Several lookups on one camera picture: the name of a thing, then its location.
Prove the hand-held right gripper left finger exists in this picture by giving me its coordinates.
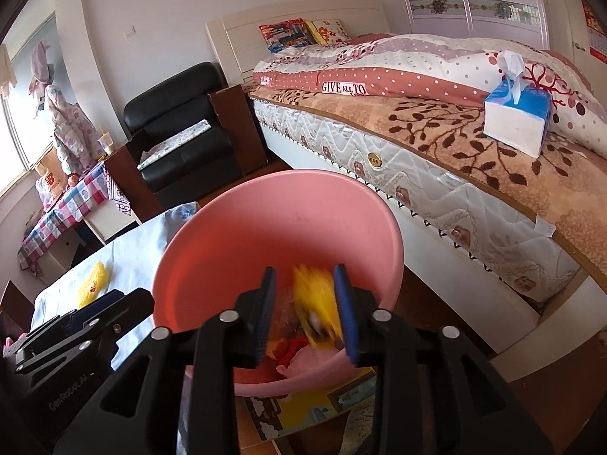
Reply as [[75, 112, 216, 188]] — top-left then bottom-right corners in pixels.
[[52, 265, 278, 455]]

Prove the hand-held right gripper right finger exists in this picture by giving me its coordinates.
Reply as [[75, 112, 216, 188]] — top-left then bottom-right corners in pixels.
[[333, 263, 555, 455]]

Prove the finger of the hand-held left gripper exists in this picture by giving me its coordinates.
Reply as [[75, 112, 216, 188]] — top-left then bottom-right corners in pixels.
[[71, 287, 156, 343]]

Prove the yellow wrapper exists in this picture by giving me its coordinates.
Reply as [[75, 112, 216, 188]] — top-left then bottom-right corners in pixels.
[[291, 265, 345, 350]]

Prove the pink plastic basin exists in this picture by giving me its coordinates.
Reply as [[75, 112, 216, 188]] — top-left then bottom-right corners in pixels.
[[152, 169, 405, 397]]

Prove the red foam net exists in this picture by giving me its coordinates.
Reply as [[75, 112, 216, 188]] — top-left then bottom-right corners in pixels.
[[272, 336, 309, 366]]

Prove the yellow foam net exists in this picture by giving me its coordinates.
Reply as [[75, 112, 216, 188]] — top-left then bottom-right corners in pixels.
[[76, 261, 113, 309]]

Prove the light blue tablecloth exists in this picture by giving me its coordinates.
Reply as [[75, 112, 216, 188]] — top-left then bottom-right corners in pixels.
[[31, 201, 200, 371]]

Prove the pink white crumpled wrapper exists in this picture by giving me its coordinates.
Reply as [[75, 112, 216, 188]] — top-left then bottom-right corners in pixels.
[[277, 346, 347, 378]]

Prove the dark wooden cabinet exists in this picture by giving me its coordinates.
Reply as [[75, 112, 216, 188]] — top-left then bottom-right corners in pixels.
[[0, 280, 35, 342]]

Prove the white desk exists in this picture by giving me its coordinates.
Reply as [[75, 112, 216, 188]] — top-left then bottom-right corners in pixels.
[[47, 199, 141, 271]]

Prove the cartoon print board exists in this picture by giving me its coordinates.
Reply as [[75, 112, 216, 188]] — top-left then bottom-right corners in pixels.
[[242, 365, 381, 442]]

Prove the bed with patterned quilt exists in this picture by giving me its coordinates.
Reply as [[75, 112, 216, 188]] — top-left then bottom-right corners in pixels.
[[248, 80, 607, 291], [260, 128, 607, 357]]

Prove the table with plaid cloth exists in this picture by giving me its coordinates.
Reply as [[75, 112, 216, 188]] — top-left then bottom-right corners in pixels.
[[17, 161, 132, 278]]

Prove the brown wooden side cabinet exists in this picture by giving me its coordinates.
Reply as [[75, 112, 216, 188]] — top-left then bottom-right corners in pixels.
[[208, 83, 269, 176], [104, 130, 160, 210]]

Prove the brown paper shopping bag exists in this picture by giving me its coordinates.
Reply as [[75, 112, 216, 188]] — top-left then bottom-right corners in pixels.
[[36, 149, 70, 205]]

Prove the white quilted mattress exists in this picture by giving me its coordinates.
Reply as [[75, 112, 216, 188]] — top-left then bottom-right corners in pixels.
[[248, 95, 582, 302]]

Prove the white seat cushion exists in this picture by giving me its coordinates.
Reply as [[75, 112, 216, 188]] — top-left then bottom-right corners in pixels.
[[137, 119, 211, 170]]

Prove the pink floral puffer jacket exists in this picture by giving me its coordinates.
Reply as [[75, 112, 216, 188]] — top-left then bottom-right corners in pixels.
[[44, 84, 103, 176]]

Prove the window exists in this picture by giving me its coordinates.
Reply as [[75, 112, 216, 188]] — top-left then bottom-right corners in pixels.
[[0, 9, 58, 191]]

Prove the black leather armchair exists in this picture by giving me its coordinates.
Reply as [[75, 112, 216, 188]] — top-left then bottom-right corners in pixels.
[[123, 61, 243, 195]]

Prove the pink hat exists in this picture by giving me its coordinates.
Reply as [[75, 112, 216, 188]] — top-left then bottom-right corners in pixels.
[[28, 40, 53, 96]]

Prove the pink dotted quilt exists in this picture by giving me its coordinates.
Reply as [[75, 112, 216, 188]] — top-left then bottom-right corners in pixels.
[[251, 33, 607, 146]]

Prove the blue white tissue box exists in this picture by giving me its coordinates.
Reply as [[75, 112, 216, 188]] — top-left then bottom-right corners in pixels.
[[483, 50, 554, 160]]

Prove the white headboard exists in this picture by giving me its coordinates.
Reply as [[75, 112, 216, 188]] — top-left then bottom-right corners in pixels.
[[204, 0, 392, 87]]

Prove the colourful printed pillow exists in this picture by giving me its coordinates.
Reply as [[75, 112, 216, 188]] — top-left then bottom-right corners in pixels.
[[258, 17, 312, 54]]

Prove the yellow floral pillow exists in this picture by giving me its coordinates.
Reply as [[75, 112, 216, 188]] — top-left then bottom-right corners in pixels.
[[303, 18, 352, 46]]

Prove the red wall calendar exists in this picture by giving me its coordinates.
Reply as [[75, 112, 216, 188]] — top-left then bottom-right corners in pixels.
[[580, 0, 607, 65]]

